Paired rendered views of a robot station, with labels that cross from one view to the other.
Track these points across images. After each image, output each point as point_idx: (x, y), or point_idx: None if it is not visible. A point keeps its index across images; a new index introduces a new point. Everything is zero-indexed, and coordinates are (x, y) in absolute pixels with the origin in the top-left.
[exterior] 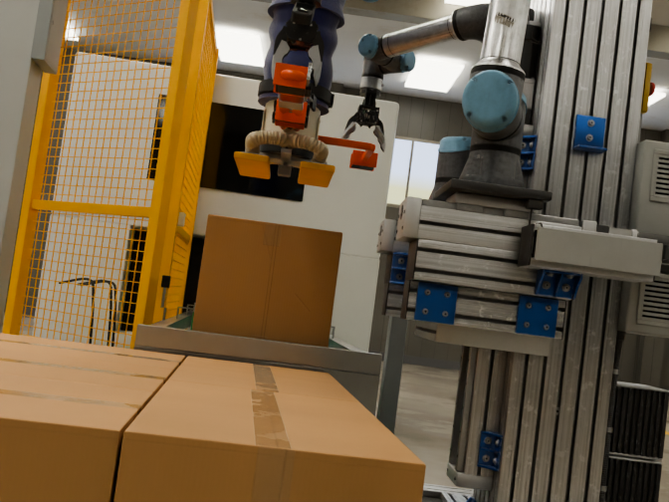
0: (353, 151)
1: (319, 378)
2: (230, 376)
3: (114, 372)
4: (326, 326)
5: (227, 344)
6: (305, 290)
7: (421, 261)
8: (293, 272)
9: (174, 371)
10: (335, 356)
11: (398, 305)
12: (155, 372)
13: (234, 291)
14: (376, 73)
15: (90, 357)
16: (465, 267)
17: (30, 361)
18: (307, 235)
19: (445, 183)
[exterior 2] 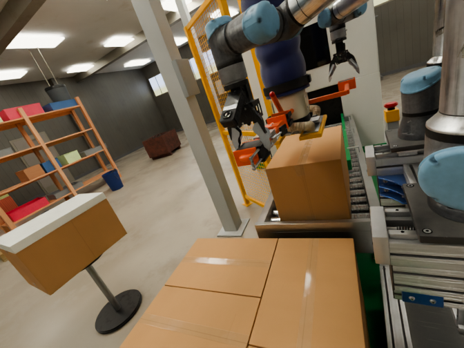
0: (338, 84)
1: (344, 269)
2: (288, 300)
3: (226, 333)
4: (345, 206)
5: (295, 227)
6: (327, 192)
7: (399, 280)
8: (317, 185)
9: (263, 291)
10: (355, 225)
11: (389, 204)
12: (248, 316)
13: (291, 199)
14: (339, 25)
15: (227, 284)
16: (450, 286)
17: (194, 322)
18: (319, 166)
19: (412, 118)
